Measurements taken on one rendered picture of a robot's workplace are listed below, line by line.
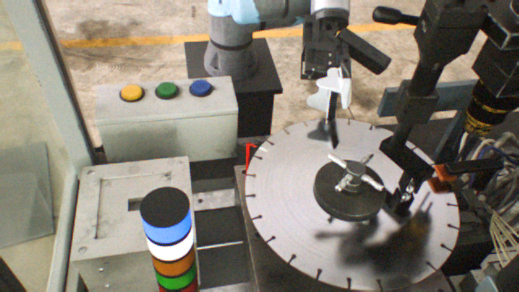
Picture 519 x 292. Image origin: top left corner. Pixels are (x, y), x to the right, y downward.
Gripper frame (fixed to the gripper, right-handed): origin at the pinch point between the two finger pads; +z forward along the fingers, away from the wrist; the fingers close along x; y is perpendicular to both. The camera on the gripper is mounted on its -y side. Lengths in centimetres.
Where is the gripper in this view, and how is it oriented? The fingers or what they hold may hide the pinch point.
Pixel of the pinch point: (339, 120)
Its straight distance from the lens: 83.1
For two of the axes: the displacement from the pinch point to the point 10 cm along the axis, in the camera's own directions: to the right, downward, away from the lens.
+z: -0.4, 9.9, -1.6
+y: -10.0, -0.4, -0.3
